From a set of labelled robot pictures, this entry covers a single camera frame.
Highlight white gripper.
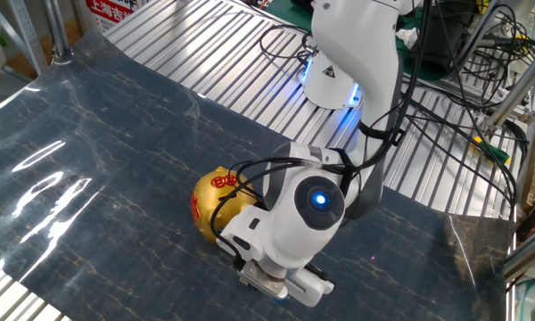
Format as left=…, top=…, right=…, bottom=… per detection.
left=216, top=204, right=335, bottom=308

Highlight gold piggy bank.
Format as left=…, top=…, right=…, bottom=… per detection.
left=190, top=166, right=268, bottom=245

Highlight dark blue marble mat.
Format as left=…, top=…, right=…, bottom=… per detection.
left=0, top=30, right=516, bottom=321

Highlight green base mat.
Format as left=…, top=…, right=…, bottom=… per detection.
left=267, top=0, right=447, bottom=82

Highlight red white printed sign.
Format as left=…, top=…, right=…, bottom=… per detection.
left=85, top=0, right=139, bottom=33

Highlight white crumpled paper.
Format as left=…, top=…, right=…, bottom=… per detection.
left=394, top=27, right=423, bottom=50

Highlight black pouch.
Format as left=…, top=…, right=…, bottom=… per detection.
left=416, top=0, right=468, bottom=77

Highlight perforated grey metal strut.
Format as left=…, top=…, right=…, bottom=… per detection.
left=0, top=0, right=50, bottom=75

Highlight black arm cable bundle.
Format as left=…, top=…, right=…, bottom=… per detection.
left=209, top=0, right=433, bottom=268

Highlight green yellow cable connector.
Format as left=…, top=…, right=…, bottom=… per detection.
left=472, top=136, right=512, bottom=165

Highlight black loose cable tangle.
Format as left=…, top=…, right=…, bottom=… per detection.
left=256, top=0, right=531, bottom=210

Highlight grey metal post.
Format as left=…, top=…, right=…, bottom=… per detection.
left=42, top=0, right=72, bottom=62

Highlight aluminium frame beam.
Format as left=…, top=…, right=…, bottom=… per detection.
left=485, top=53, right=535, bottom=130

